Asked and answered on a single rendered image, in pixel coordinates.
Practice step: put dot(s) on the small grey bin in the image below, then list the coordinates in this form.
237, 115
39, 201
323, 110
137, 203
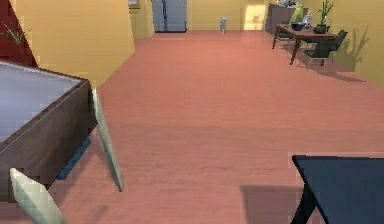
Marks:
223, 24

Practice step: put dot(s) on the grey fridge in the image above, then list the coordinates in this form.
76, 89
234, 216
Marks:
169, 15

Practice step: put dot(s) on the grey brown cupboard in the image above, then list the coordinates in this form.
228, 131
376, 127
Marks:
278, 16

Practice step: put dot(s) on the brown dining table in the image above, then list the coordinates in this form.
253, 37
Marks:
301, 34

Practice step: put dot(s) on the dark bowl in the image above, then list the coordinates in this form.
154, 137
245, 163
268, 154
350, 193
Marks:
297, 26

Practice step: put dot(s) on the green chair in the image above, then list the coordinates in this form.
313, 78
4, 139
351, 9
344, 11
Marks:
296, 15

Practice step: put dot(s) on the black dining chair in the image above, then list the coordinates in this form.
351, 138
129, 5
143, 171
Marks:
325, 50

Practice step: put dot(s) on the clear glass bottle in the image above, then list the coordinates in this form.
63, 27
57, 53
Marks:
307, 19

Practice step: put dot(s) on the green house plant in pot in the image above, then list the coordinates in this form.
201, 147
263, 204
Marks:
322, 18

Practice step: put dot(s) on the dark blue table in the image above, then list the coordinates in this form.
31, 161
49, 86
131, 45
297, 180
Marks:
346, 186

